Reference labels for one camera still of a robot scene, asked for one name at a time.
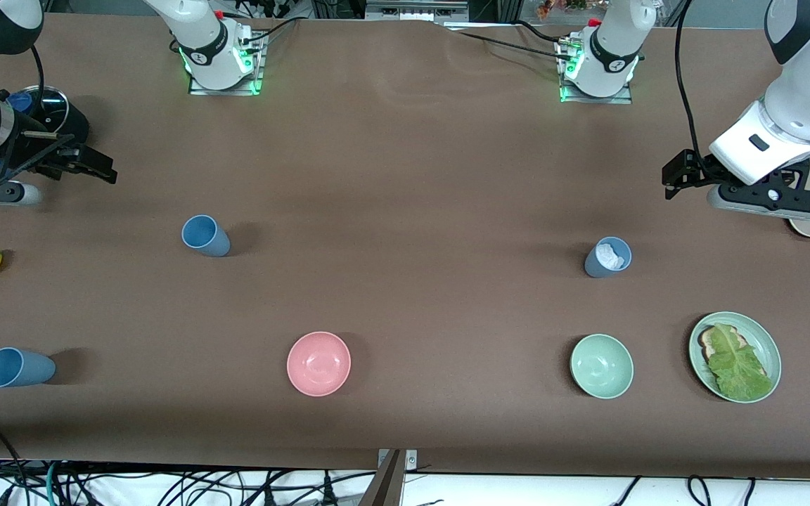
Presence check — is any metal table bracket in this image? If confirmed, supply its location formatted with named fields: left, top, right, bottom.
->
left=377, top=448, right=418, bottom=472

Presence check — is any pink bowl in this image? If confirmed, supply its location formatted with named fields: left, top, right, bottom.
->
left=286, top=331, right=352, bottom=398

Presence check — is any crumpled white paper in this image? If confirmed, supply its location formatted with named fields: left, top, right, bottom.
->
left=595, top=242, right=626, bottom=270

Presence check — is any brown bar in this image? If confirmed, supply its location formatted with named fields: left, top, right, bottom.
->
left=357, top=450, right=406, bottom=506

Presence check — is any metal frame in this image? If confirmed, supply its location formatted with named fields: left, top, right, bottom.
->
left=365, top=0, right=469, bottom=22

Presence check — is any green plate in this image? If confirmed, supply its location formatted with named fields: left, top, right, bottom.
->
left=688, top=311, right=783, bottom=404

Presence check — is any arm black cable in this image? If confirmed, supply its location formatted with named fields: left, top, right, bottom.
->
left=0, top=44, right=49, bottom=185
left=674, top=0, right=703, bottom=166

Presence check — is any toasted bread slice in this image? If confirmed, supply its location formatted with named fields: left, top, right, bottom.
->
left=698, top=325, right=750, bottom=363

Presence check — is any green lettuce leaf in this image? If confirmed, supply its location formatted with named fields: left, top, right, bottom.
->
left=707, top=323, right=775, bottom=401

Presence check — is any glass lid blue knob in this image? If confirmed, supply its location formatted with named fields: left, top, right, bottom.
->
left=8, top=85, right=70, bottom=136

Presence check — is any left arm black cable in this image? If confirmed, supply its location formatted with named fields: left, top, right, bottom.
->
left=674, top=0, right=703, bottom=166

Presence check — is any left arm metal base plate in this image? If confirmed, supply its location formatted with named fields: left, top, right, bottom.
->
left=560, top=42, right=634, bottom=105

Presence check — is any blue cup holding paper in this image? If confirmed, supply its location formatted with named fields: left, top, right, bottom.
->
left=584, top=236, right=633, bottom=279

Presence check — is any green bowl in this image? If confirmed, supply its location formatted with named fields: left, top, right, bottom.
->
left=570, top=333, right=635, bottom=400

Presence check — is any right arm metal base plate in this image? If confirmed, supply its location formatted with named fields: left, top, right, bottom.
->
left=187, top=32, right=265, bottom=96

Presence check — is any black base cable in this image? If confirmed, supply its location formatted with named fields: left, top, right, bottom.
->
left=240, top=18, right=300, bottom=53
left=514, top=20, right=571, bottom=44
left=458, top=31, right=574, bottom=60

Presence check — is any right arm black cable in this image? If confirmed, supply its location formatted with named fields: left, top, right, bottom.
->
left=0, top=44, right=49, bottom=185

